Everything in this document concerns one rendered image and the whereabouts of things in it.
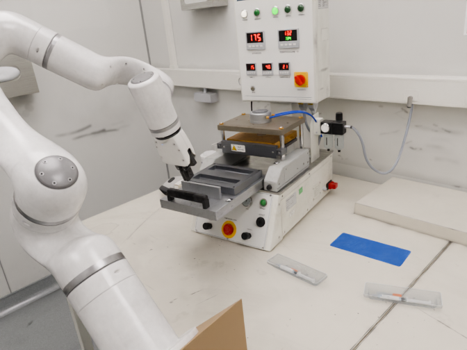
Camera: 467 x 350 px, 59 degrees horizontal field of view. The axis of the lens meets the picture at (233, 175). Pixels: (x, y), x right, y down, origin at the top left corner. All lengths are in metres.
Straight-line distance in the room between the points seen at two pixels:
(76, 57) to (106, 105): 1.69
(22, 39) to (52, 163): 0.39
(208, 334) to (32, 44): 0.74
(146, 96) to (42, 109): 1.59
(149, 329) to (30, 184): 0.31
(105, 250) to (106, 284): 0.06
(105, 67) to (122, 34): 1.74
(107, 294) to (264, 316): 0.50
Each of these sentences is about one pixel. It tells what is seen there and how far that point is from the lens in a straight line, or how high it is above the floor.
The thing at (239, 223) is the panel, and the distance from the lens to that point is 1.41.
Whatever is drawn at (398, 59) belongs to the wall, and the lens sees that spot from 1.73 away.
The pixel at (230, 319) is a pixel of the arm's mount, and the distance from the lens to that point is 0.78.
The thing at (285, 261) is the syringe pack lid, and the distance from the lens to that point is 1.28.
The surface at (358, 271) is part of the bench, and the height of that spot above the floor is 0.75.
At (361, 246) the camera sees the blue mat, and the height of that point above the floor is 0.75.
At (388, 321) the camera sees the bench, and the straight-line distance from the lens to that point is 1.13.
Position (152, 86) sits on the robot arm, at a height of 1.34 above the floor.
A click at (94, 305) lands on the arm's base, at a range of 0.75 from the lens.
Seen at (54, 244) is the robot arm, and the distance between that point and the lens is 0.85.
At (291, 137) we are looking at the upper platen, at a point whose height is 1.05.
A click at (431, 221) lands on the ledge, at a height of 0.79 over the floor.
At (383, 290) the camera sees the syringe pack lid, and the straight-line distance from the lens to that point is 1.18.
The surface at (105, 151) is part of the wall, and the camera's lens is 2.77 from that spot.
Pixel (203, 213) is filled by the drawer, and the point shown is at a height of 0.96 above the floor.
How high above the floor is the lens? 1.48
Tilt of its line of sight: 21 degrees down
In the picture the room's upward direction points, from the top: 6 degrees counter-clockwise
